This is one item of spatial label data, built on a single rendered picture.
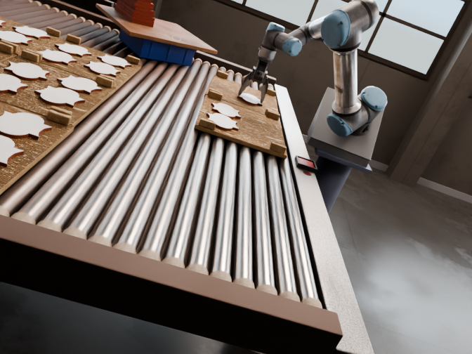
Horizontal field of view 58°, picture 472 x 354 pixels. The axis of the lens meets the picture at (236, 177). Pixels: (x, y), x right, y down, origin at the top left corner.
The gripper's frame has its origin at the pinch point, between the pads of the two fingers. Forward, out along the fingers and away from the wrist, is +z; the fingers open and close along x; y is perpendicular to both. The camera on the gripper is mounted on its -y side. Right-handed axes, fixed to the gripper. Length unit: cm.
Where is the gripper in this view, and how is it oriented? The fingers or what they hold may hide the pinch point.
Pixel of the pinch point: (250, 99)
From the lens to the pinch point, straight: 207.0
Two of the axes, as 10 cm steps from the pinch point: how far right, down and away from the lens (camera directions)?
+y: 0.5, -4.2, 9.0
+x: -9.4, -3.2, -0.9
